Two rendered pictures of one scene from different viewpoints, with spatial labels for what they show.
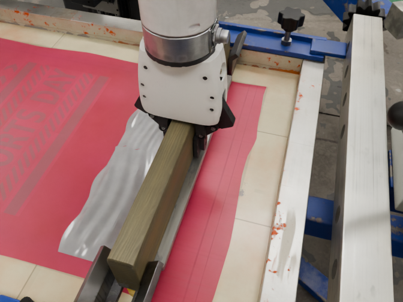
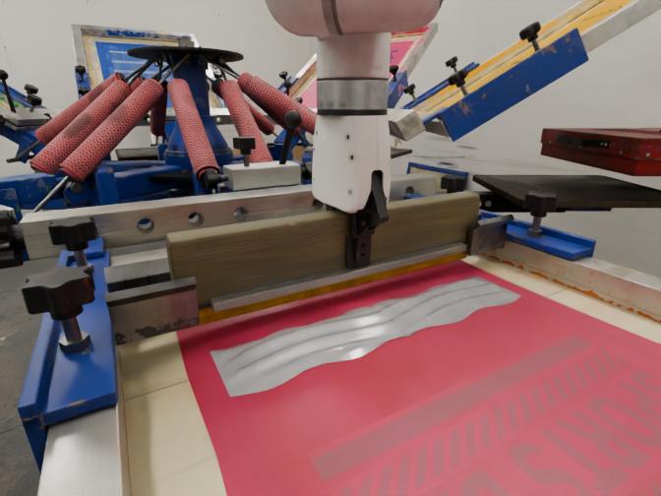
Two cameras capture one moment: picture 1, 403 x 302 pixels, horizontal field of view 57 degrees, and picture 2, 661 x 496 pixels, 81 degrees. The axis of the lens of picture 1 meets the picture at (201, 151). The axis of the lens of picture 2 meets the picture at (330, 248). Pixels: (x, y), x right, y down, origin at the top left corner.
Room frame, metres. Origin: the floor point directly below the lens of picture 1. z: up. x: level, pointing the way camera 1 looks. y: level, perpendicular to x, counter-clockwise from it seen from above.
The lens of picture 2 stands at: (0.66, 0.31, 1.17)
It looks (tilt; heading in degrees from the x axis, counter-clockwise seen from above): 20 degrees down; 225
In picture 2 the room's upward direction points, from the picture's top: straight up
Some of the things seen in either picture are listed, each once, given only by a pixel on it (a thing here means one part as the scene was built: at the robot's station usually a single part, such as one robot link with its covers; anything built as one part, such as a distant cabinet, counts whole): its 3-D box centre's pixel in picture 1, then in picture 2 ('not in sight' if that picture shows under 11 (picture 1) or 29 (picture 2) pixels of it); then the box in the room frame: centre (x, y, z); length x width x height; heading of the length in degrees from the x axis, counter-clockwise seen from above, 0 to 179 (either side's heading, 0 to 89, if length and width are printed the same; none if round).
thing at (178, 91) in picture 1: (182, 76); (351, 155); (0.34, 0.02, 1.12); 0.10 x 0.07 x 0.11; 74
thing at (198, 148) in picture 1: (207, 136); not in sight; (0.33, -0.01, 1.03); 0.03 x 0.03 x 0.07; 74
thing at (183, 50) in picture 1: (186, 30); (348, 95); (0.33, 0.02, 1.18); 0.09 x 0.07 x 0.03; 74
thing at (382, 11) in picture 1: (363, 23); (14, 237); (0.62, -0.30, 1.02); 0.07 x 0.06 x 0.07; 74
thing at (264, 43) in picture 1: (241, 48); (87, 327); (0.60, -0.08, 0.97); 0.30 x 0.05 x 0.07; 74
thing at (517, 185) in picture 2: not in sight; (422, 198); (-0.36, -0.30, 0.91); 1.34 x 0.40 x 0.08; 134
